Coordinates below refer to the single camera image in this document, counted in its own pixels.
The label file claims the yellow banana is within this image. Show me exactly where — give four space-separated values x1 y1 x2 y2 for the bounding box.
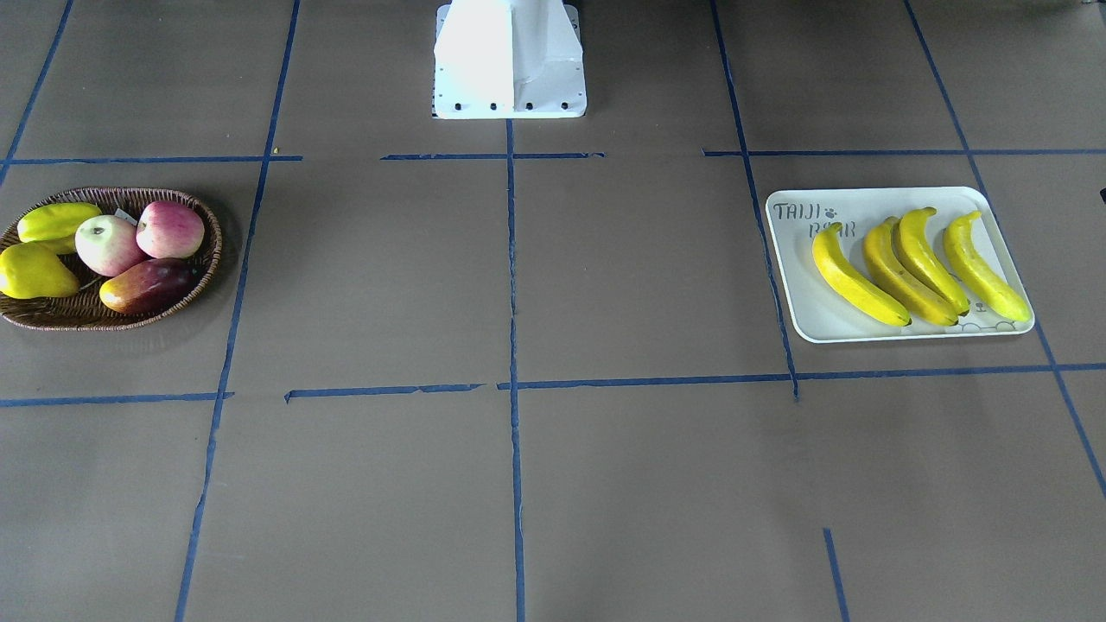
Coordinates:
943 210 1033 322
15 203 103 256
812 222 912 326
893 207 970 318
860 217 957 326

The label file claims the white bear tray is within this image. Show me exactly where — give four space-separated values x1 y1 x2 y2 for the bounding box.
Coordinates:
764 187 1039 344

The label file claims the purple eggplant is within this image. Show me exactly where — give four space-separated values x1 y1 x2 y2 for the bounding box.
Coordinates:
100 258 198 315

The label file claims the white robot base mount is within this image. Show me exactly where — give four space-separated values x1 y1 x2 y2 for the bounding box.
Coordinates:
432 1 588 120

